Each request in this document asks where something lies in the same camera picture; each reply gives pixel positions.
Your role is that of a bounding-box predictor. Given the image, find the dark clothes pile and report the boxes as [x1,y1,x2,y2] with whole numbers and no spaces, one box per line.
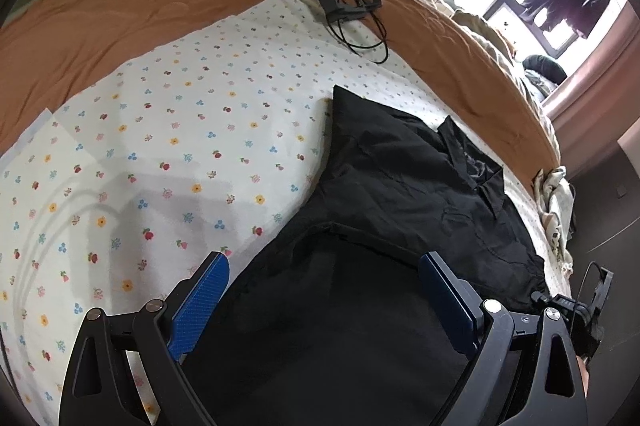
[519,53,570,99]

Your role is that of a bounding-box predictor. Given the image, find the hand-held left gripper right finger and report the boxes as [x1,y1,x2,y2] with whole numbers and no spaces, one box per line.
[419,252,589,426]

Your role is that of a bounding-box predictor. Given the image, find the black garment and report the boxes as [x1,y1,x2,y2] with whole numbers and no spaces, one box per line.
[182,84,548,426]

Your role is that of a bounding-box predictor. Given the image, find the white printed cloth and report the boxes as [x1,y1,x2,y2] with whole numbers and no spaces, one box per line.
[531,166,577,274]

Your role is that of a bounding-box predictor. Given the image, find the floral white bed sheet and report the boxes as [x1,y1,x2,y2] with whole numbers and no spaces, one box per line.
[0,0,576,426]

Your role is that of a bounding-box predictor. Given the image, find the black cables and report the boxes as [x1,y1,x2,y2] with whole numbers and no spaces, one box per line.
[262,0,392,66]

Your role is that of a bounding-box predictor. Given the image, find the pink window frame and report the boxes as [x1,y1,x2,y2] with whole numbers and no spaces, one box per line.
[542,0,640,141]

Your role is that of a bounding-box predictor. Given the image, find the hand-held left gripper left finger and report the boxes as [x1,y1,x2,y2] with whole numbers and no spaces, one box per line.
[57,252,230,426]

